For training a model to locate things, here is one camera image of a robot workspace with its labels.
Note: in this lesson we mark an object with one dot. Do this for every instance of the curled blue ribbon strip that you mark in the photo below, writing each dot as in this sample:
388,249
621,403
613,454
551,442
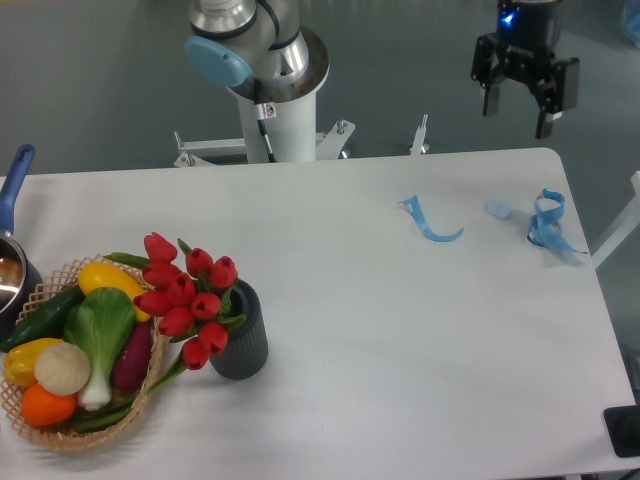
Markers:
413,207

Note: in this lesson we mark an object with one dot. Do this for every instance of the green bok choy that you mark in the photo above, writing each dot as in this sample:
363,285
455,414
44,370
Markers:
103,348

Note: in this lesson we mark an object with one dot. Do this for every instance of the white frame right edge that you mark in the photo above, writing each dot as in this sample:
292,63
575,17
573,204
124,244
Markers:
619,229

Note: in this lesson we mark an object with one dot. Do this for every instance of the red tulip bouquet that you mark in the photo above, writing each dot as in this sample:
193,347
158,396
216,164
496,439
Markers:
195,298

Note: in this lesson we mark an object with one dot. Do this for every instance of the dark grey ribbed vase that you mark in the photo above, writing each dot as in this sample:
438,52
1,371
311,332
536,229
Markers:
247,348

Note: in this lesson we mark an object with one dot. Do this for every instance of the purple sweet potato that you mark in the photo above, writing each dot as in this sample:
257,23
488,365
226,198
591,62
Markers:
131,367

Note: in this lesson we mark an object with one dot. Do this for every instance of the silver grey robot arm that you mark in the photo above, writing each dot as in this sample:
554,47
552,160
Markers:
260,51

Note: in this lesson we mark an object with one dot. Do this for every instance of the blue handled saucepan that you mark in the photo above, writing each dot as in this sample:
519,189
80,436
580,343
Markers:
19,276

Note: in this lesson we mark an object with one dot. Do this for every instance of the white metal base frame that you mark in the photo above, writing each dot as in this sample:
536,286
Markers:
329,145

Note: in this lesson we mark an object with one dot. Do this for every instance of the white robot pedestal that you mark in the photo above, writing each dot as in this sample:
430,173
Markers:
290,127

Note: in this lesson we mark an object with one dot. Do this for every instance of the yellow squash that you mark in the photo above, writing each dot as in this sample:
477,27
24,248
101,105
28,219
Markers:
109,297

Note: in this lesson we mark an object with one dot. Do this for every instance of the green bean pods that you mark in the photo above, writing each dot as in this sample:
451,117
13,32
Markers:
102,418

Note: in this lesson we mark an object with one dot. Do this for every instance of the dark green cucumber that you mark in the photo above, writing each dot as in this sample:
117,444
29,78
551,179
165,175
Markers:
46,321

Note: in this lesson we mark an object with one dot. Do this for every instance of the black device at table edge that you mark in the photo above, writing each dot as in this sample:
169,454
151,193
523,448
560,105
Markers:
623,428

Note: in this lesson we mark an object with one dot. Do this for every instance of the tangled blue ribbon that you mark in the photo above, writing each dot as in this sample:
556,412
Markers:
544,227

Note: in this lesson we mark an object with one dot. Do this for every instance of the yellow bell pepper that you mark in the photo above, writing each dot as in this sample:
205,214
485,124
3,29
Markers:
19,363

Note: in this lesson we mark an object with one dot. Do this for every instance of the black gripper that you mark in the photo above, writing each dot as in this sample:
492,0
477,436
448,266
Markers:
527,33

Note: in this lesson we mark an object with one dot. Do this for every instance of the woven wicker basket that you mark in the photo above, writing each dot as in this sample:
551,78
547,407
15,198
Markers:
60,437

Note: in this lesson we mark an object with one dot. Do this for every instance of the orange fruit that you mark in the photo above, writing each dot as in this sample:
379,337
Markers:
40,408

